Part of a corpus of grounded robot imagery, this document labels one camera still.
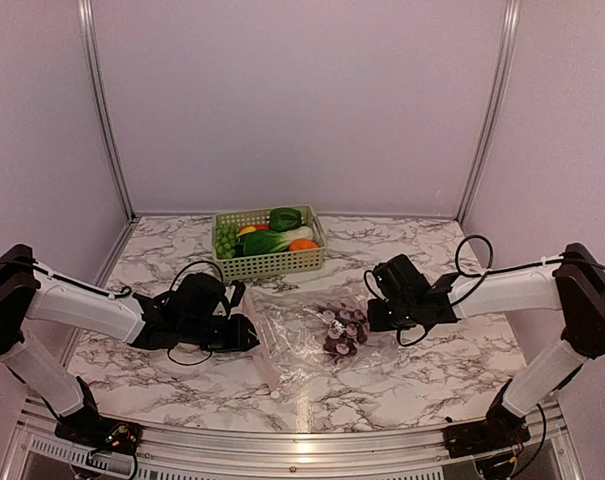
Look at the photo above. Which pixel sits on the fake yellow lemon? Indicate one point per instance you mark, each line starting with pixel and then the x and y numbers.
pixel 246 230

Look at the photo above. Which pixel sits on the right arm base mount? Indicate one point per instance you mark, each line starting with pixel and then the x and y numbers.
pixel 479 437

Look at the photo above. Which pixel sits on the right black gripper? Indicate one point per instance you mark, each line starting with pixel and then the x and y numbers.
pixel 375 320

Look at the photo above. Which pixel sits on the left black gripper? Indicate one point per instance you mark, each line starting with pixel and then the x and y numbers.
pixel 239 341

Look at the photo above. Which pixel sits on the clear dotted zip bag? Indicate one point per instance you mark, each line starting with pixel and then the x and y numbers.
pixel 292 334

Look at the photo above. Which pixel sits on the left aluminium frame post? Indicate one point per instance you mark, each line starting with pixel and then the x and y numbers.
pixel 90 42

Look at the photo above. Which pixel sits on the fake green bell pepper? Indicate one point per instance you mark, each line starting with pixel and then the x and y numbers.
pixel 284 219

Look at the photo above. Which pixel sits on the fake orange tangerine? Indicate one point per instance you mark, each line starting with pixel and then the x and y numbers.
pixel 303 245

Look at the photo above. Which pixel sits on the front aluminium frame rail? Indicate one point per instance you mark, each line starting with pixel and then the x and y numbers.
pixel 171 452

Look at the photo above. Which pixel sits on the green perforated plastic basket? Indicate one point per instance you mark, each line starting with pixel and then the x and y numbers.
pixel 248 267

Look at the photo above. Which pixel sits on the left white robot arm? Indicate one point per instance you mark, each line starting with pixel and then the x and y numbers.
pixel 31 291

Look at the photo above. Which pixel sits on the fake green grapes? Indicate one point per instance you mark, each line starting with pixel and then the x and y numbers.
pixel 226 241

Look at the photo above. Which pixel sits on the right aluminium frame post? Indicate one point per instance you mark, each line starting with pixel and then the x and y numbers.
pixel 497 91

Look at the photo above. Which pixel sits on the aluminium frame post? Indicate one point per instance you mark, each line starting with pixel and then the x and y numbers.
pixel 90 42
pixel 497 91

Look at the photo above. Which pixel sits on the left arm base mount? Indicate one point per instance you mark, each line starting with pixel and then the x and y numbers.
pixel 103 434

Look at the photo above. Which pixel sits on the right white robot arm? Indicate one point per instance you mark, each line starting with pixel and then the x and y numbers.
pixel 571 283

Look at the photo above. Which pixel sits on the fake green leafy vegetable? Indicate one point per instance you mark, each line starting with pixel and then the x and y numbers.
pixel 271 242

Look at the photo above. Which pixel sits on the fake purple grapes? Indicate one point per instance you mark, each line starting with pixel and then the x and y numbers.
pixel 347 329

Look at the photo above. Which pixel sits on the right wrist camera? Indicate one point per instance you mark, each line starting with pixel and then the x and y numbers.
pixel 374 282

